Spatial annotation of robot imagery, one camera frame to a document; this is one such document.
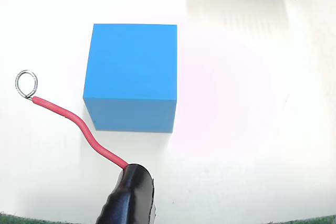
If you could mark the blue cube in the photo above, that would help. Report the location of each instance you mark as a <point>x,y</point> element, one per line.
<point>131,77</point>

